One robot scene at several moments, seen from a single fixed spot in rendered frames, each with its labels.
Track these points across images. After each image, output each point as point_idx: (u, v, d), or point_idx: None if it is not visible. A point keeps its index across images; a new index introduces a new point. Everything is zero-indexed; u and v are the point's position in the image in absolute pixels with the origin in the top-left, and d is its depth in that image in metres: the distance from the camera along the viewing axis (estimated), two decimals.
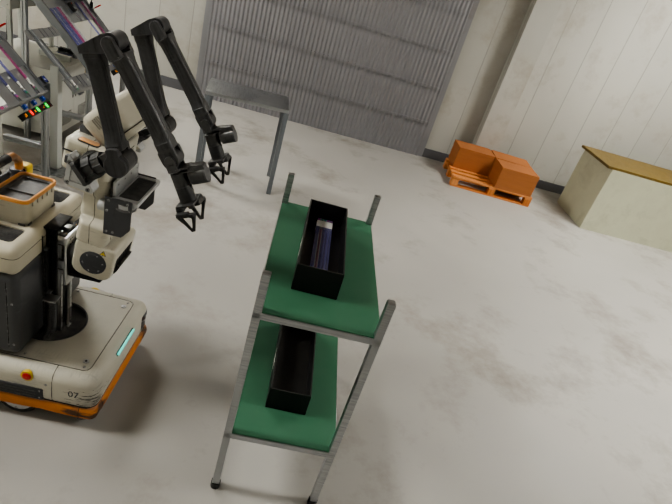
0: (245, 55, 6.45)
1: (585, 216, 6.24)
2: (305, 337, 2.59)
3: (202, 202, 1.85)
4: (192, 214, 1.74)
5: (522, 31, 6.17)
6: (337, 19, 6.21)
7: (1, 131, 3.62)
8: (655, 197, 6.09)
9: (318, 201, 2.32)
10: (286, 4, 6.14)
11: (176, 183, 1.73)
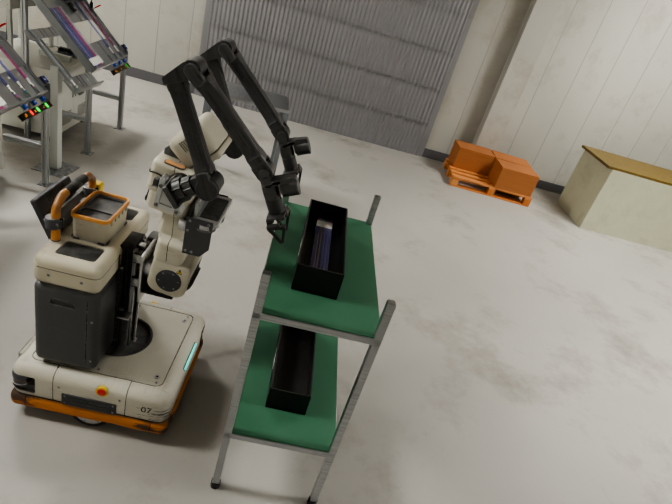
0: (245, 55, 6.45)
1: (585, 216, 6.24)
2: (305, 337, 2.59)
3: None
4: (283, 226, 1.75)
5: (522, 31, 6.17)
6: (337, 19, 6.21)
7: (1, 131, 3.62)
8: (655, 197, 6.09)
9: (318, 201, 2.32)
10: (286, 4, 6.14)
11: (268, 195, 1.74)
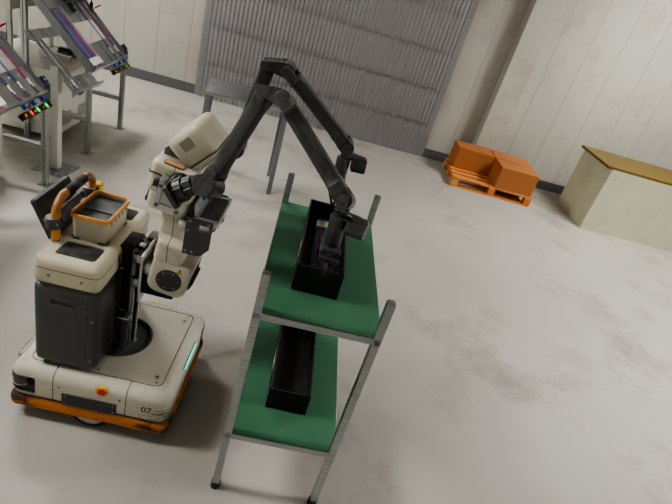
0: (245, 55, 6.45)
1: (585, 216, 6.24)
2: (305, 337, 2.59)
3: None
4: (337, 262, 1.67)
5: (522, 31, 6.17)
6: (337, 19, 6.21)
7: (1, 131, 3.62)
8: (655, 197, 6.09)
9: (318, 201, 2.32)
10: (286, 4, 6.14)
11: (332, 225, 1.65)
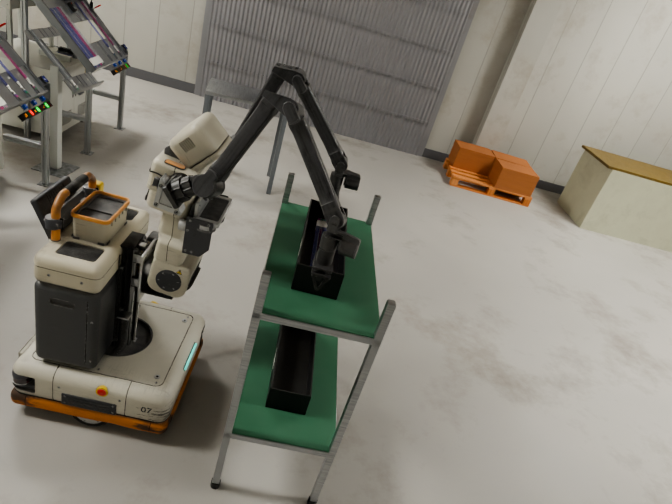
0: (245, 55, 6.45)
1: (585, 216, 6.24)
2: (305, 337, 2.59)
3: None
4: (329, 277, 1.72)
5: (522, 31, 6.17)
6: (337, 19, 6.21)
7: (1, 131, 3.62)
8: (655, 197, 6.09)
9: (318, 201, 2.32)
10: (286, 4, 6.14)
11: (324, 244, 1.69)
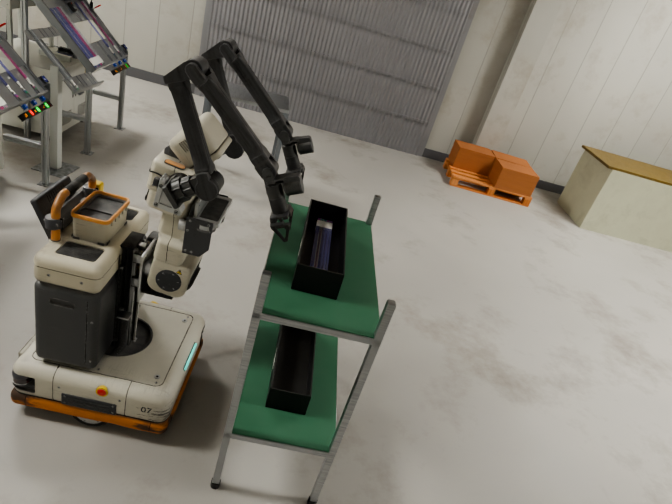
0: (245, 55, 6.45)
1: (585, 216, 6.24)
2: (305, 337, 2.59)
3: None
4: (287, 224, 1.75)
5: (522, 31, 6.17)
6: (337, 19, 6.21)
7: (1, 131, 3.62)
8: (655, 197, 6.09)
9: (318, 201, 2.32)
10: (286, 4, 6.14)
11: (271, 194, 1.74)
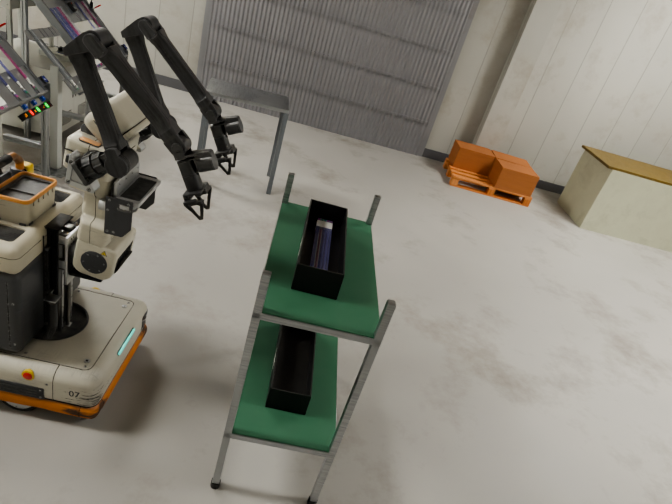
0: (245, 55, 6.45)
1: (585, 216, 6.24)
2: (305, 337, 2.59)
3: (208, 191, 1.82)
4: (200, 201, 1.72)
5: (522, 31, 6.17)
6: (337, 19, 6.21)
7: (1, 131, 3.62)
8: (655, 197, 6.09)
9: (318, 201, 2.32)
10: (286, 4, 6.14)
11: (183, 171, 1.71)
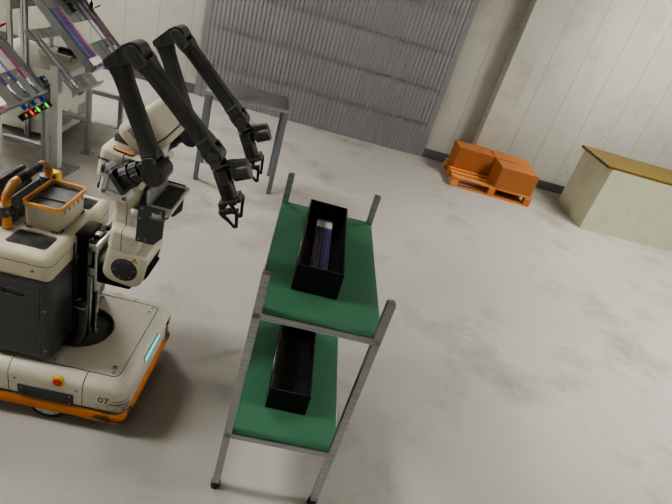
0: (245, 55, 6.45)
1: (585, 216, 6.24)
2: (305, 337, 2.59)
3: (241, 200, 1.83)
4: (235, 210, 1.73)
5: (522, 31, 6.17)
6: (337, 19, 6.21)
7: (1, 131, 3.62)
8: (655, 197, 6.09)
9: (318, 201, 2.32)
10: (286, 4, 6.14)
11: (218, 180, 1.72)
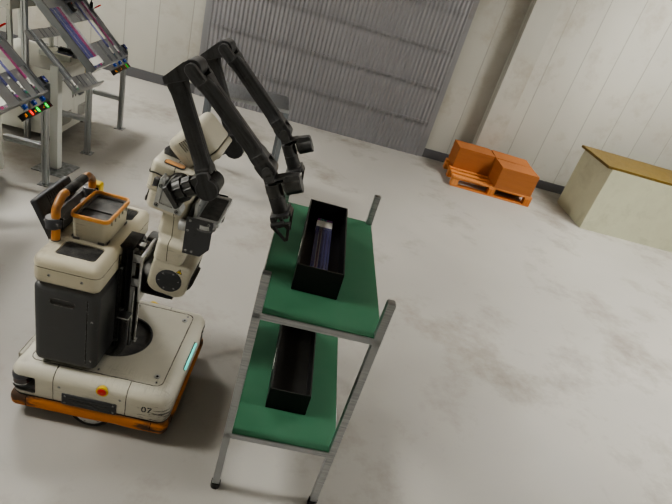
0: (245, 55, 6.45)
1: (585, 216, 6.24)
2: (305, 337, 2.59)
3: (291, 213, 1.85)
4: (288, 224, 1.75)
5: (522, 31, 6.17)
6: (337, 19, 6.21)
7: (1, 131, 3.62)
8: (655, 197, 6.09)
9: (318, 201, 2.32)
10: (286, 4, 6.14)
11: (271, 194, 1.74)
